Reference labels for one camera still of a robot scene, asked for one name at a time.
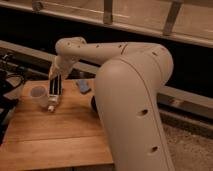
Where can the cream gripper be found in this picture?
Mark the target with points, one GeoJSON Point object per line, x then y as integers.
{"type": "Point", "coordinates": [59, 73]}

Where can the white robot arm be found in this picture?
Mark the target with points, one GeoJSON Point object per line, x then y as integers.
{"type": "Point", "coordinates": [137, 143]}

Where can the small white bottle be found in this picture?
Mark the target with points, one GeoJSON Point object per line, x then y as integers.
{"type": "Point", "coordinates": [53, 101]}

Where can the metal rail frame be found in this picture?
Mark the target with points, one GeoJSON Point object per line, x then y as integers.
{"type": "Point", "coordinates": [186, 98]}

